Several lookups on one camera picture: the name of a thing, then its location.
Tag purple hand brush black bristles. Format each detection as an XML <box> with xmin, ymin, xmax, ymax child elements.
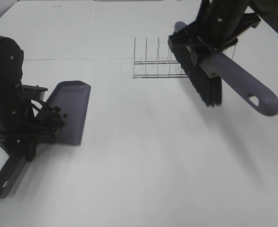
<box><xmin>168</xmin><ymin>21</ymin><xmax>278</xmax><ymax>116</ymax></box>

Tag pile of coffee beans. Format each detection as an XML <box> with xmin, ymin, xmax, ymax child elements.
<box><xmin>48</xmin><ymin>106</ymin><xmax>67</xmax><ymax>130</ymax></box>

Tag purple plastic dustpan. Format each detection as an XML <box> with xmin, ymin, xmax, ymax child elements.
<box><xmin>0</xmin><ymin>80</ymin><xmax>91</xmax><ymax>199</ymax></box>

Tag chrome wire dish rack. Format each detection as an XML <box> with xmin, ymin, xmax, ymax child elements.
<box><xmin>132</xmin><ymin>36</ymin><xmax>238</xmax><ymax>80</ymax></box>

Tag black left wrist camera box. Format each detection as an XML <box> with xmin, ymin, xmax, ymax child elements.
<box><xmin>22</xmin><ymin>85</ymin><xmax>48</xmax><ymax>101</ymax></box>

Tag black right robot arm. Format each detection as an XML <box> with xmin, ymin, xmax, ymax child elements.
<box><xmin>168</xmin><ymin>0</ymin><xmax>260</xmax><ymax>66</ymax></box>

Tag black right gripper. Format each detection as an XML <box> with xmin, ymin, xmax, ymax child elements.
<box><xmin>168</xmin><ymin>7</ymin><xmax>260</xmax><ymax>66</ymax></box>

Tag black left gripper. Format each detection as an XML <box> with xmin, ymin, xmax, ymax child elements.
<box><xmin>0</xmin><ymin>100</ymin><xmax>58</xmax><ymax>162</ymax></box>

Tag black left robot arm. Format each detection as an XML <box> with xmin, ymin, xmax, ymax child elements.
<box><xmin>0</xmin><ymin>36</ymin><xmax>64</xmax><ymax>161</ymax></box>

